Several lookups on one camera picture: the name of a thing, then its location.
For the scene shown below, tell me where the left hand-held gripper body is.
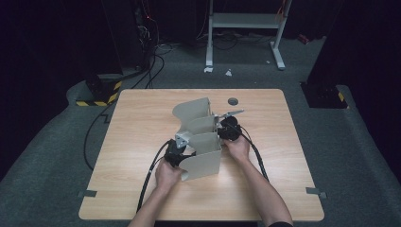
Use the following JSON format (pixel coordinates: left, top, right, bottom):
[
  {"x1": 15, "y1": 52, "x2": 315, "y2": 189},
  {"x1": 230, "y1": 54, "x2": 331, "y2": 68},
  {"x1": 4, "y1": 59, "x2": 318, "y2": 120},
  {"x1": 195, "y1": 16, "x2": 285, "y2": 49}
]
[{"x1": 164, "y1": 131, "x2": 192, "y2": 168}]

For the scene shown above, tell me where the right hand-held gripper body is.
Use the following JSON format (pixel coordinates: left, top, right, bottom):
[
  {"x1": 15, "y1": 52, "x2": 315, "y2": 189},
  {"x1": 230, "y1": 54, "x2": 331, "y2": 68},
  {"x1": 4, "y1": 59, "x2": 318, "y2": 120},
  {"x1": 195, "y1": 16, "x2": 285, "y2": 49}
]
[{"x1": 217, "y1": 108, "x2": 246, "y2": 142}]

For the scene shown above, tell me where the white expandable metal bookend rack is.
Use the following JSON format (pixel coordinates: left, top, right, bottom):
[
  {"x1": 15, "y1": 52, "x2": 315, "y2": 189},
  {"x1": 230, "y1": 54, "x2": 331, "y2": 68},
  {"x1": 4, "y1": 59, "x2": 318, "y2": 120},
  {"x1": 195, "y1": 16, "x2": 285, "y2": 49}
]
[{"x1": 171, "y1": 96, "x2": 223, "y2": 183}]

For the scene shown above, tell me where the person's right hand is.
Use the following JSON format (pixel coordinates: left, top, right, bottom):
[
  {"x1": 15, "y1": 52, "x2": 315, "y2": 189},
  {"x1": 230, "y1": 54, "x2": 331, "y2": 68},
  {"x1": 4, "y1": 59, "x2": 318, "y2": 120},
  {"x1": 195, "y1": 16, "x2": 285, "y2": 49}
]
[{"x1": 224, "y1": 133, "x2": 252, "y2": 164}]

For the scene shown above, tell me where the person's left hand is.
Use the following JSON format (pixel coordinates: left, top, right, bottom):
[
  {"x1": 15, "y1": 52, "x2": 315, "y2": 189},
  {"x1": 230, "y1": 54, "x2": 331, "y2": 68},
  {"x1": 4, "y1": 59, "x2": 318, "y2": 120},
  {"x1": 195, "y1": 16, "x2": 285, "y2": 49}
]
[{"x1": 154, "y1": 158, "x2": 187, "y2": 192}]

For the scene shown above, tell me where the grey tape piece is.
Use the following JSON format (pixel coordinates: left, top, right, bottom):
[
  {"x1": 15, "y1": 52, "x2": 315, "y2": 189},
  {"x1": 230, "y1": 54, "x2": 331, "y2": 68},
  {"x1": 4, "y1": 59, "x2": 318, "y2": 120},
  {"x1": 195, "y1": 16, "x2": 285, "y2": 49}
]
[
  {"x1": 305, "y1": 186, "x2": 328, "y2": 201},
  {"x1": 78, "y1": 189, "x2": 98, "y2": 199}
]

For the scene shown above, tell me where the black yellow striped stand base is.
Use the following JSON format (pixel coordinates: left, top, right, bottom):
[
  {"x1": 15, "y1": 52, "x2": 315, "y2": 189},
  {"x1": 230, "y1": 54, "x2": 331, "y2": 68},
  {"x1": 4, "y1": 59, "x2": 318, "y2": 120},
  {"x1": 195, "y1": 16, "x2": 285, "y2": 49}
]
[
  {"x1": 300, "y1": 81, "x2": 350, "y2": 110},
  {"x1": 75, "y1": 74, "x2": 123, "y2": 108}
]

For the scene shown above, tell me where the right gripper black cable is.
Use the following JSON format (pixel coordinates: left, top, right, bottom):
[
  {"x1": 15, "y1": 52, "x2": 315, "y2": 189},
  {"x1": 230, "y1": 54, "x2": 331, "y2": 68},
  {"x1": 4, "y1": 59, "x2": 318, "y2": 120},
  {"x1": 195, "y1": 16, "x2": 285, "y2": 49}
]
[{"x1": 226, "y1": 121, "x2": 270, "y2": 183}]

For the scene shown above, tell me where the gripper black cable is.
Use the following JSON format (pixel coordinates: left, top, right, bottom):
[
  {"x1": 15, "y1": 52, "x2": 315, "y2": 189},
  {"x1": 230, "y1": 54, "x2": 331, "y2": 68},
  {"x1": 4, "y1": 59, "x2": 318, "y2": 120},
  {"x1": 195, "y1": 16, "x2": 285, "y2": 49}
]
[
  {"x1": 135, "y1": 140, "x2": 171, "y2": 214},
  {"x1": 226, "y1": 121, "x2": 270, "y2": 183}
]

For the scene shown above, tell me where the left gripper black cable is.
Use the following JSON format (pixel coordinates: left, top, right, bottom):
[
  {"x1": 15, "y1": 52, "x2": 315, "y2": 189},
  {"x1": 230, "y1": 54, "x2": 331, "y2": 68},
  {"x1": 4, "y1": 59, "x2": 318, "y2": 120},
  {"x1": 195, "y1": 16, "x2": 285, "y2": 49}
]
[{"x1": 135, "y1": 140, "x2": 171, "y2": 214}]

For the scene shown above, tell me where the thin black floor cable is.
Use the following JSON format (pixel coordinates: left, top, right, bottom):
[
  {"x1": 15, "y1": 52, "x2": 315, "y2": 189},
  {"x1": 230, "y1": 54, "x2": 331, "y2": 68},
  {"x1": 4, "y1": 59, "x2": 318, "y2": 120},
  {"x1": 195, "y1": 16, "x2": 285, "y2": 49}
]
[{"x1": 82, "y1": 102, "x2": 116, "y2": 171}]

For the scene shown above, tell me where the bundle of black floor cables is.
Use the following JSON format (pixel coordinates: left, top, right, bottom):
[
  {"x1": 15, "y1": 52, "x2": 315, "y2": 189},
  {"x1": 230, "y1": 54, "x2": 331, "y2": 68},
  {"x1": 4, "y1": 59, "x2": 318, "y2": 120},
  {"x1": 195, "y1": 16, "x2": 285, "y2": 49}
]
[{"x1": 121, "y1": 53, "x2": 166, "y2": 91}]

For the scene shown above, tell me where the white metal stand frame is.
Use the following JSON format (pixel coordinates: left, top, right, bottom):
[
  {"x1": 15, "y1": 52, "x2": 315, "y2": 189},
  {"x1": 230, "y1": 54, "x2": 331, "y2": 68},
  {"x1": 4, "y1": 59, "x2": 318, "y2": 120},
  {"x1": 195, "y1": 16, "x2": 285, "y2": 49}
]
[{"x1": 205, "y1": 0, "x2": 293, "y2": 71}]

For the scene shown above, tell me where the black equipment rack with wires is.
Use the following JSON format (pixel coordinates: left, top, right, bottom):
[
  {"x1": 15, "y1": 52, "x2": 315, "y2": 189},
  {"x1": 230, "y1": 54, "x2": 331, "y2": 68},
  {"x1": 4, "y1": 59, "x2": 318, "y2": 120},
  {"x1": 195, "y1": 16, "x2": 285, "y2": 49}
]
[{"x1": 133, "y1": 0, "x2": 162, "y2": 69}]

